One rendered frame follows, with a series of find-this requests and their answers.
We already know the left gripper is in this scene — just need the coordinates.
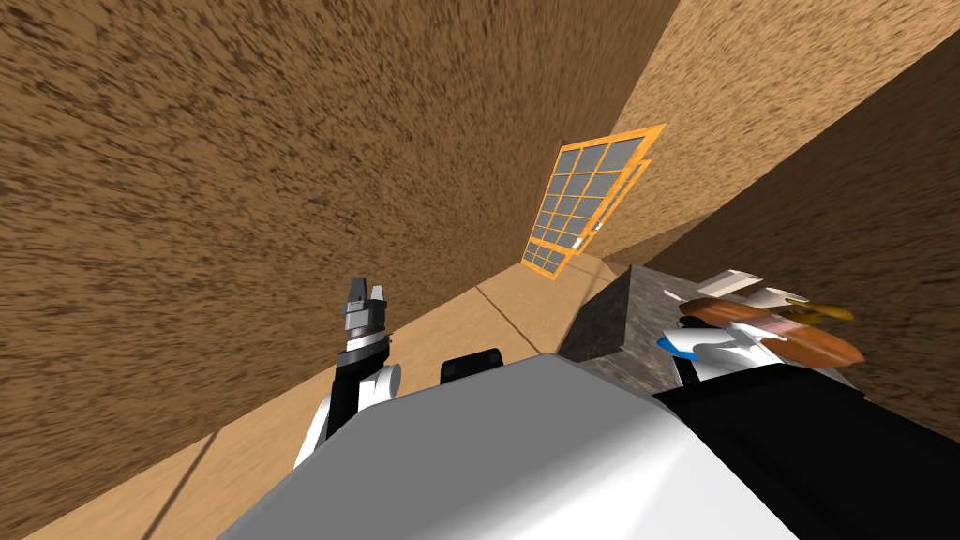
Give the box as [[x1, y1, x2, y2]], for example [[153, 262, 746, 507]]
[[341, 277, 390, 338]]

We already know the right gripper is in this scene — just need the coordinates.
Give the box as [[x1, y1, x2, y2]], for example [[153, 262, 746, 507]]
[[691, 321, 798, 370]]

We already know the white flat block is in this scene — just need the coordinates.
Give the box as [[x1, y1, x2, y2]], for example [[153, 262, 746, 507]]
[[697, 269, 764, 302], [741, 287, 811, 311]]

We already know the yellow curved object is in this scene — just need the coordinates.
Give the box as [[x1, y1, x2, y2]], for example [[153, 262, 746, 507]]
[[783, 299, 856, 326]]

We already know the dark grey stone table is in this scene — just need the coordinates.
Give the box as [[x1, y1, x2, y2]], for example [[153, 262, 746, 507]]
[[558, 263, 865, 398]]

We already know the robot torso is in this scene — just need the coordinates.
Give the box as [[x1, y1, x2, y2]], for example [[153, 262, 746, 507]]
[[217, 348, 801, 540]]

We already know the orange framed window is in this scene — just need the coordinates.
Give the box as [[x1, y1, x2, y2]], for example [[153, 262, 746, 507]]
[[520, 123, 668, 282]]

